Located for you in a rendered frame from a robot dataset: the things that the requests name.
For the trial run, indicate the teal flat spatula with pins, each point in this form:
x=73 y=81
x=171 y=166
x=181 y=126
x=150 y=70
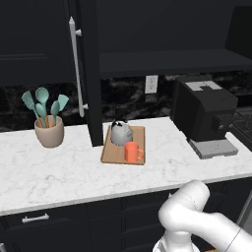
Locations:
x=62 y=100

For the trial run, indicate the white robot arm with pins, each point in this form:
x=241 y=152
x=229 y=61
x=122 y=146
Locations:
x=193 y=223

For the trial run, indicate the beige utensil pot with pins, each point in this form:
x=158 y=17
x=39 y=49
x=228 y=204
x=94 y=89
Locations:
x=50 y=134

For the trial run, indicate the black coffee machine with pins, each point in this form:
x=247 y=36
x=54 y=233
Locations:
x=201 y=110

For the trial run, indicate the teal round spoon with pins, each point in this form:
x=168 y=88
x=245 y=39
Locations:
x=42 y=95

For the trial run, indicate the black open cabinet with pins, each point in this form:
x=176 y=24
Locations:
x=170 y=39

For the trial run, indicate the teal slotted spatula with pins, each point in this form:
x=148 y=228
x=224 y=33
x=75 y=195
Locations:
x=30 y=102

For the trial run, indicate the black drawer front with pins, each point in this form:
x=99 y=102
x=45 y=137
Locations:
x=42 y=218

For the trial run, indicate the teal small spoon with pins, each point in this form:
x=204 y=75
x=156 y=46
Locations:
x=54 y=108

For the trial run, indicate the black open cabinet door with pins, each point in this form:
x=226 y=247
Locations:
x=90 y=65

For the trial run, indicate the white wall socket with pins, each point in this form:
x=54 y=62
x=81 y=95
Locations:
x=151 y=84

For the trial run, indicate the black closed cabinet door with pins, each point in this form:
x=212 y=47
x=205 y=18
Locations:
x=32 y=42

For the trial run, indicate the wooden tray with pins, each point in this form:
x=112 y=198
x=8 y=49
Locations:
x=113 y=154

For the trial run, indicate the black lower cupboard run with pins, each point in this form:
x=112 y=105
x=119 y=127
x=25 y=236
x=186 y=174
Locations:
x=124 y=220

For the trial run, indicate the orange mug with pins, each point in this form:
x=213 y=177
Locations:
x=132 y=152

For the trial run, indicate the teal short spoon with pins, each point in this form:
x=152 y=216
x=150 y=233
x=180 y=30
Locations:
x=41 y=111

